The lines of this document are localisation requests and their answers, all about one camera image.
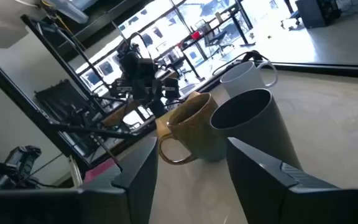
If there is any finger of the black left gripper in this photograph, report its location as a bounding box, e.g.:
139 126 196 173
149 93 168 118

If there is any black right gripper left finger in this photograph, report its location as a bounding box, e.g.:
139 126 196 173
0 136 159 224

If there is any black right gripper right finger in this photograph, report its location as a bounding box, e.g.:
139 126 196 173
226 137 358 224

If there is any brown glazed mug teal base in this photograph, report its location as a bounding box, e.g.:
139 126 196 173
157 92 228 166

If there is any black tumbler cup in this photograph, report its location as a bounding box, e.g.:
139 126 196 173
209 88 303 170

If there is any light blue mug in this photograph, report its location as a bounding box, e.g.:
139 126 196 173
219 60 278 99

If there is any pink cloth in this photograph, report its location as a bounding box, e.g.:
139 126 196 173
83 157 121 184

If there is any black office chair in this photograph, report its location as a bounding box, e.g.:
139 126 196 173
196 19 231 57

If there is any black long desk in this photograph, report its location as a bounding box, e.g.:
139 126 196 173
154 2 256 82

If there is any black cabinet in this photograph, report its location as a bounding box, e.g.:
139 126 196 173
295 0 342 29

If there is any black device with cables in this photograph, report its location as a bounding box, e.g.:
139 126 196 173
0 145 43 190

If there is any black cable clamp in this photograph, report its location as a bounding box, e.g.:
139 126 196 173
241 49 264 63

